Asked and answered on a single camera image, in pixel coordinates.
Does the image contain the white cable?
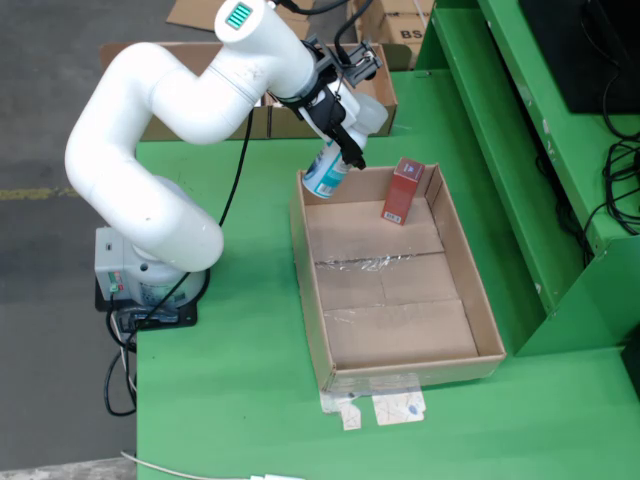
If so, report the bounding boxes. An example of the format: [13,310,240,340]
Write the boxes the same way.
[119,449,251,480]

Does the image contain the black monitor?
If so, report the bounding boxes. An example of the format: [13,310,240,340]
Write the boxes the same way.
[517,0,640,115]

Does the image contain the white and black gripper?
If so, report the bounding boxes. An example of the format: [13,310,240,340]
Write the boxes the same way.
[277,79,367,172]

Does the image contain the shallow cardboard tray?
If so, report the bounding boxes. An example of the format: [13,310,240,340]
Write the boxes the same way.
[289,162,507,395]

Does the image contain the red carton box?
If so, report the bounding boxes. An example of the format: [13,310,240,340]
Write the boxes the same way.
[381,156,426,227]

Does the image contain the thin beige cable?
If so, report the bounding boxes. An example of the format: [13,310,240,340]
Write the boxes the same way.
[110,314,139,396]

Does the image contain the black power cables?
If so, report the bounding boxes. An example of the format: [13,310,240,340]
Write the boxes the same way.
[102,299,140,419]

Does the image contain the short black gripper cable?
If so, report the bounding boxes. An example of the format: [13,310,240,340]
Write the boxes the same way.
[272,0,374,56]

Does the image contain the grey robot controller box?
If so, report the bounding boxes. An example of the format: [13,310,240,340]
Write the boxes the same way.
[94,225,135,302]

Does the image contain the black cable bundle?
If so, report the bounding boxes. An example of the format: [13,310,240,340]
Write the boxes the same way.
[579,0,640,266]

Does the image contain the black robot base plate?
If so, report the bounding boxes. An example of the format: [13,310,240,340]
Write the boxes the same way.
[94,277,199,332]

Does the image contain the cardboard box printed BS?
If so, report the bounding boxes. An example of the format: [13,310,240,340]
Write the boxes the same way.
[379,13,429,57]

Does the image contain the small cardboard tab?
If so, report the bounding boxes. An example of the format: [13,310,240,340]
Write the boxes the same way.
[318,389,363,432]

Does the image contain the white bottle with teal label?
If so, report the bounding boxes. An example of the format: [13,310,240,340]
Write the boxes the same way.
[302,94,389,199]

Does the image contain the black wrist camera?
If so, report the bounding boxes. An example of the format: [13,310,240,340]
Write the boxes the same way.
[344,40,385,90]

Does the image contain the green metal cabinet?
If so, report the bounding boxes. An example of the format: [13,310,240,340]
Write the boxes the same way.
[414,0,640,359]

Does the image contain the cardboard tab with blue logo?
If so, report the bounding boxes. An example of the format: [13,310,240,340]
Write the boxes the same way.
[372,391,429,427]

